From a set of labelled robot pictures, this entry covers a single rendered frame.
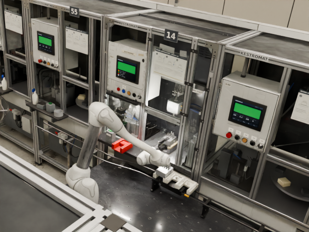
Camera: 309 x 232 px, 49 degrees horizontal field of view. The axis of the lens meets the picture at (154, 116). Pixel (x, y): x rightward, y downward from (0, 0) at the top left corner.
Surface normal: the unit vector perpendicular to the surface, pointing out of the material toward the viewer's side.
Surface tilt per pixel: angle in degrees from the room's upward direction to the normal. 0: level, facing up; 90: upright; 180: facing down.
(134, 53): 90
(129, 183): 0
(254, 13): 90
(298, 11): 90
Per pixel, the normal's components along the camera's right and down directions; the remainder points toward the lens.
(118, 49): -0.57, 0.31
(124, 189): 0.10, -0.90
